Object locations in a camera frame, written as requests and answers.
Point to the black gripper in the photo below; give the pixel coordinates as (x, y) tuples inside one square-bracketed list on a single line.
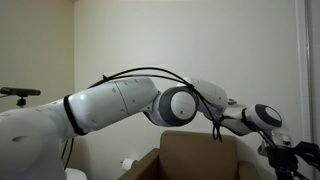
[(285, 163)]

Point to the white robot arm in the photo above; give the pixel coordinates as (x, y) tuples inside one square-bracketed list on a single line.
[(30, 138)]

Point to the brown leather armchair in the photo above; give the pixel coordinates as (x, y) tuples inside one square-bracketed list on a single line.
[(192, 156)]

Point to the toilet paper roll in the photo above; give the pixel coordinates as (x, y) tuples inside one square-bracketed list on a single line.
[(128, 163)]

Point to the metal wall grab bar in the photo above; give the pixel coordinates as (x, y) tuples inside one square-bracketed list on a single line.
[(231, 101)]

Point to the black camera on stand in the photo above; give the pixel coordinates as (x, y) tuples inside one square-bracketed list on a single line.
[(21, 93)]

